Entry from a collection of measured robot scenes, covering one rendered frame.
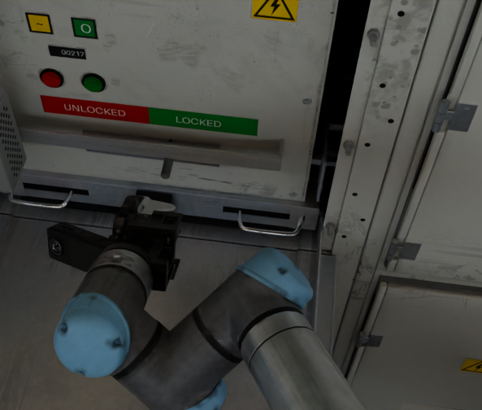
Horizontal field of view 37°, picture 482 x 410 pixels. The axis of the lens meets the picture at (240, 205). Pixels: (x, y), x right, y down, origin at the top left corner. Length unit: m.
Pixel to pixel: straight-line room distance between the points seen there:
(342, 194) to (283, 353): 0.46
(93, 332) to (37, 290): 0.48
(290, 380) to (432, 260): 0.57
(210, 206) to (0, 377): 0.41
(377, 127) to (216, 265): 0.38
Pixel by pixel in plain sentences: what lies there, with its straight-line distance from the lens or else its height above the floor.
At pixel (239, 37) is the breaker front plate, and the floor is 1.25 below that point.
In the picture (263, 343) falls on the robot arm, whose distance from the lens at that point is 0.70.
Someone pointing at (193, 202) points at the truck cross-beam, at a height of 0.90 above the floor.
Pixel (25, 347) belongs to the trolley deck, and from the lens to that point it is 1.16.
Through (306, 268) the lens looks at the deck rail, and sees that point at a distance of 1.20.
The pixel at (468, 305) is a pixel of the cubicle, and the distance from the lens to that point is 1.32.
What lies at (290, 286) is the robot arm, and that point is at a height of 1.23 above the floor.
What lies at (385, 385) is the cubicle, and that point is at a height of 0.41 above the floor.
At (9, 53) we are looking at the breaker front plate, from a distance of 1.07.
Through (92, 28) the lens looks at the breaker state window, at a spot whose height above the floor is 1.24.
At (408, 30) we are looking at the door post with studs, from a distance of 0.88.
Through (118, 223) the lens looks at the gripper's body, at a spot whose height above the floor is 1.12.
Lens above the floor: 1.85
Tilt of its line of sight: 53 degrees down
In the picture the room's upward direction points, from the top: 3 degrees clockwise
